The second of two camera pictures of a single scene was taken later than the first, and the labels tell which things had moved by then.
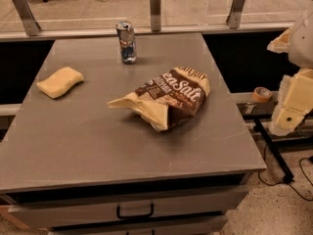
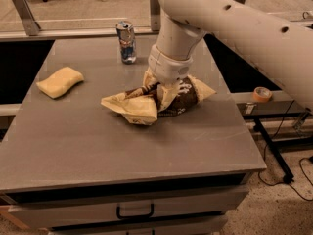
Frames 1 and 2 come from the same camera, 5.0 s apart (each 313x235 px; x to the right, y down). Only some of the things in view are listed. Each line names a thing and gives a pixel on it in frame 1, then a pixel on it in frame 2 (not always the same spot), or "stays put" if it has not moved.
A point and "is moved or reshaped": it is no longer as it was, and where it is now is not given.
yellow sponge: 61,82 stays put
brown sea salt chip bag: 170,100 is moved or reshaped
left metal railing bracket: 29,22 stays put
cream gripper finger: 281,43 to 149,78
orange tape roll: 261,94 stays put
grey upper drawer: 168,205 stays put
